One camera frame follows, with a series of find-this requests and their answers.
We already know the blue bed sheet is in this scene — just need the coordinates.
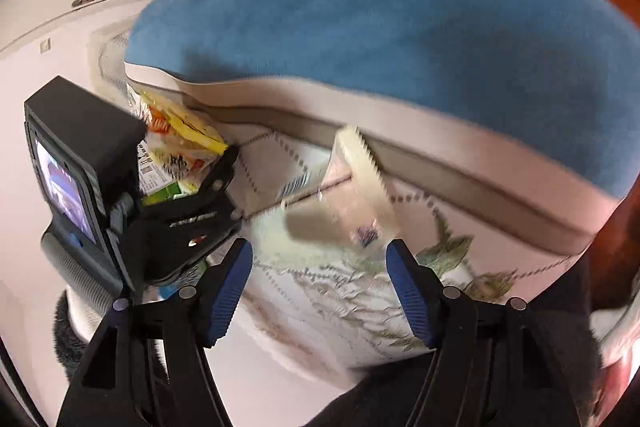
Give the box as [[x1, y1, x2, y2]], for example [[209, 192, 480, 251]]
[[124, 0, 640, 200]]

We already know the white snack packet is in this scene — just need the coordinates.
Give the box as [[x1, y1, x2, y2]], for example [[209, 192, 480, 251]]
[[277, 126, 398, 253]]

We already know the cream pillow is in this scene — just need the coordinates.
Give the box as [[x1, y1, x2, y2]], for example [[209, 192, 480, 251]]
[[90, 19, 133, 100]]

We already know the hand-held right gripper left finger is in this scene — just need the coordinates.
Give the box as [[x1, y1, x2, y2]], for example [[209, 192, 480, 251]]
[[56, 238, 254, 427]]

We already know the yellow candy packet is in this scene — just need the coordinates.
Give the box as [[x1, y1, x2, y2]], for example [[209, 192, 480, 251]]
[[127, 89, 228, 208]]

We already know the white diamond-pattern blanket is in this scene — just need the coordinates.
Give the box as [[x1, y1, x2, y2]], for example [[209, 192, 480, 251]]
[[122, 62, 618, 370]]

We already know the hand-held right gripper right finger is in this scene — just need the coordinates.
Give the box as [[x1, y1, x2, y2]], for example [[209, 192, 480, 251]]
[[385, 240, 584, 427]]

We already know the white and pink cloth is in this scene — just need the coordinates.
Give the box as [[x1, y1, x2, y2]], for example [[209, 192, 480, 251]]
[[590, 277, 640, 427]]

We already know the person's left forearm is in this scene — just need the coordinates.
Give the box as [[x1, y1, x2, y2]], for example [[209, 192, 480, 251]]
[[52, 289, 108, 378]]

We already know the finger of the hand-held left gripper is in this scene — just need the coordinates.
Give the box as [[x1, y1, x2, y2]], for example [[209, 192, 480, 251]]
[[142, 226, 244, 284], [144, 145, 242, 234]]

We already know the person's dark fuzzy clothing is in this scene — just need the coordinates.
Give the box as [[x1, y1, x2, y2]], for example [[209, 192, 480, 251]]
[[300, 252, 607, 427]]

